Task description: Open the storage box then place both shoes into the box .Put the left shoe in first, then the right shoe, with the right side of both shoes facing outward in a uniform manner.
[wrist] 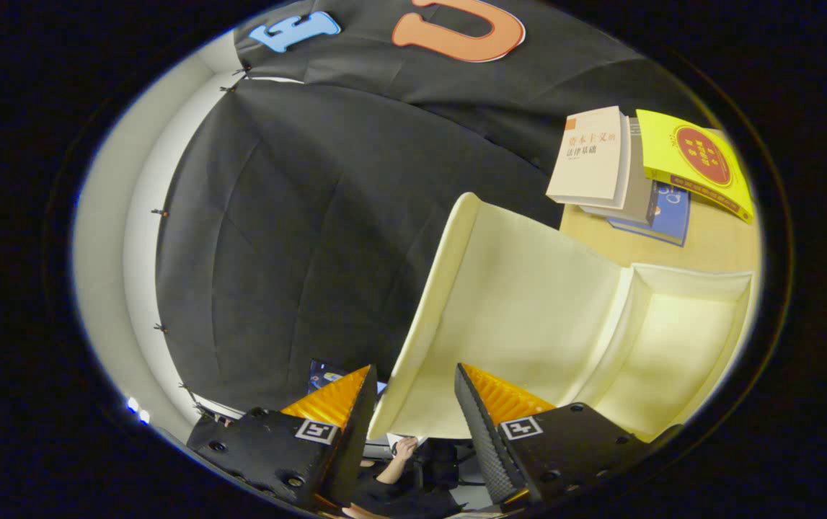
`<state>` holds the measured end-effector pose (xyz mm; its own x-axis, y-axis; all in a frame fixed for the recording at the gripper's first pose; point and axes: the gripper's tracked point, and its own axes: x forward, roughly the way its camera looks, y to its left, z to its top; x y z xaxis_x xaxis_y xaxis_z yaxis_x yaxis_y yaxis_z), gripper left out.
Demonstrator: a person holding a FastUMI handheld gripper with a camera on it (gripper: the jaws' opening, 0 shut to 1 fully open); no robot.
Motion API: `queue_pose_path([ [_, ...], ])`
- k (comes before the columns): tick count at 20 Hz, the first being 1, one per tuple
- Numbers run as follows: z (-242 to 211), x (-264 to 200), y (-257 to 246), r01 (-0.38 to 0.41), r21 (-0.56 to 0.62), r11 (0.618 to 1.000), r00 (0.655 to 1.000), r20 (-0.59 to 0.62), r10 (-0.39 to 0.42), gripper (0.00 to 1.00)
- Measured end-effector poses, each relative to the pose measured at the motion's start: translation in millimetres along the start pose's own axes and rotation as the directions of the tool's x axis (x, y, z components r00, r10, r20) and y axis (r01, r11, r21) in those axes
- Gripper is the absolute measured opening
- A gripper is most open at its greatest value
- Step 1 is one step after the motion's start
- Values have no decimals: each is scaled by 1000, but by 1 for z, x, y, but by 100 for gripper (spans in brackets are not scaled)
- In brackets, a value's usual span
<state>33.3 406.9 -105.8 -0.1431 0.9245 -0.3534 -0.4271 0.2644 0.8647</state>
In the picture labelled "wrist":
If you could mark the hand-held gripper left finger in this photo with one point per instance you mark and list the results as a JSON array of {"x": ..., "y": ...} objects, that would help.
[{"x": 345, "y": 440}]

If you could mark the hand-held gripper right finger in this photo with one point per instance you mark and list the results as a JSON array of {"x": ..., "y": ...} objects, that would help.
[{"x": 485, "y": 432}]

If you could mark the cream storage box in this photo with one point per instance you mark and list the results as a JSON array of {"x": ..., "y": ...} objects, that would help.
[{"x": 528, "y": 303}]

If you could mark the laptop with blue screen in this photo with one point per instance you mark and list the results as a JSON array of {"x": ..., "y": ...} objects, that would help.
[{"x": 326, "y": 376}]

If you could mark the blue book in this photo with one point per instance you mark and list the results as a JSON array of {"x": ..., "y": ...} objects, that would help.
[{"x": 669, "y": 216}]

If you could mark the beige book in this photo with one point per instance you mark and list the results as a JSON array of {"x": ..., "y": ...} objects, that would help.
[{"x": 586, "y": 158}]

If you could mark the row of black cloth clips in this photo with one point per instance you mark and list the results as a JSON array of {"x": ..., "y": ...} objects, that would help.
[{"x": 161, "y": 213}]

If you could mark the yellow book with red circle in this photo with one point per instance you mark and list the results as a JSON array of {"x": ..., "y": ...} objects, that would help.
[{"x": 694, "y": 158}]

